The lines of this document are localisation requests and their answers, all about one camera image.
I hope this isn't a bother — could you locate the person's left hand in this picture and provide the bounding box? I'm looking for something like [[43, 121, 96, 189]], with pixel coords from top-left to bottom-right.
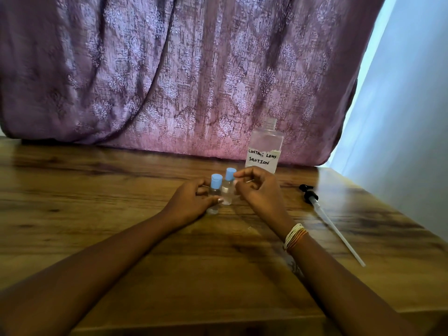
[[162, 177, 224, 228]]

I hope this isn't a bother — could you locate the person's right hand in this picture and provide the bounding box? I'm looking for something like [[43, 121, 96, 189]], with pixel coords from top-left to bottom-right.
[[233, 166, 297, 238]]

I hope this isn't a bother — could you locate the black pump dispenser with tube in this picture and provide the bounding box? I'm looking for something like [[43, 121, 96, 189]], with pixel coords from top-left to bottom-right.
[[299, 184, 366, 268]]

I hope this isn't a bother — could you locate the small clear blue-capped bottle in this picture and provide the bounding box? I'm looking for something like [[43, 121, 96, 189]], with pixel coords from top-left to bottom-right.
[[220, 167, 237, 206], [206, 173, 223, 215]]

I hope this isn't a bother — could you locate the person's left forearm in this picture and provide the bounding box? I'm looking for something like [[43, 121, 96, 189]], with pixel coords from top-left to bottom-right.
[[0, 210, 177, 336]]

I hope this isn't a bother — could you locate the white and orange thread wristband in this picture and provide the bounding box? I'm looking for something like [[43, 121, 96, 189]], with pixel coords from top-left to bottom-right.
[[283, 223, 309, 252]]

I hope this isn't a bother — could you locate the purple patterned curtain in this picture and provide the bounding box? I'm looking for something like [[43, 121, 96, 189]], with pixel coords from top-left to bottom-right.
[[0, 0, 387, 167]]

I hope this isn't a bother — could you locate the person's right forearm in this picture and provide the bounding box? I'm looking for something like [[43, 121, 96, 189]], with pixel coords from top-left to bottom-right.
[[288, 231, 420, 336]]

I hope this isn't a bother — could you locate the large clear labelled bottle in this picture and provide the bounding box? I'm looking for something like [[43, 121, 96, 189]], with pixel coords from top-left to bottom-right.
[[245, 118, 285, 174]]

